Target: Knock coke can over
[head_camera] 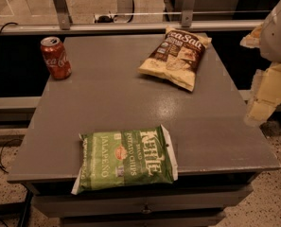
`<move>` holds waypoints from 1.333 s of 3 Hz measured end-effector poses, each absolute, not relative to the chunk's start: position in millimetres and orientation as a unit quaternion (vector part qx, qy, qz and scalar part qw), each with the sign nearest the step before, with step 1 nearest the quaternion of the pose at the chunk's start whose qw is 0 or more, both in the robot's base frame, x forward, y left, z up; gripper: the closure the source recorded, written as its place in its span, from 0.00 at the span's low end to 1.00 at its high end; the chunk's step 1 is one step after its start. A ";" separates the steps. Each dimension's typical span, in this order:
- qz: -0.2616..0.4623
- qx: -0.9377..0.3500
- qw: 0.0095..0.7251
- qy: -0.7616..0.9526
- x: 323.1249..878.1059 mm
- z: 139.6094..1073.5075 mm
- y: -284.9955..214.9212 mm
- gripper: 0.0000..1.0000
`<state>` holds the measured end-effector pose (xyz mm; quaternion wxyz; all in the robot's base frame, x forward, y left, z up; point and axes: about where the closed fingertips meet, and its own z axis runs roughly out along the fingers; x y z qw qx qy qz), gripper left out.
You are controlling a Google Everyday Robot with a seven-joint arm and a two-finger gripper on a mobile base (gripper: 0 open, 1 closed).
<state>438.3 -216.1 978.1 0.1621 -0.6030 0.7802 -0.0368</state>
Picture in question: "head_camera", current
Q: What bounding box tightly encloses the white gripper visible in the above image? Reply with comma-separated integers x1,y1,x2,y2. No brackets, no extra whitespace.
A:
240,0,281,126

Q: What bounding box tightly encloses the red coca cola can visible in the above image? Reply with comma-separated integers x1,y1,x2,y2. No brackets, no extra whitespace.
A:
41,37,72,79

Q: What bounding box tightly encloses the brown sea salt chip bag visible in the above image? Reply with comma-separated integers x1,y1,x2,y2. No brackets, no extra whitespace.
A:
138,26,212,92

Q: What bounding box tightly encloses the grey cabinet with drawers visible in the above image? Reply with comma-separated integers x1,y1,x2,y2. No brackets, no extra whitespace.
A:
9,35,279,227

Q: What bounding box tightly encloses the green jalapeno chip bag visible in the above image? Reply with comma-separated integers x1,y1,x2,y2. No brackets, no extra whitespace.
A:
72,125,178,195

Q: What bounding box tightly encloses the white power strip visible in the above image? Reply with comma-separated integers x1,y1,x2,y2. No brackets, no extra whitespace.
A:
94,13,116,24

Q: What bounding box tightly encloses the metal railing frame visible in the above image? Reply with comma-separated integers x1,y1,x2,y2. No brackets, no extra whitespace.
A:
0,0,281,37

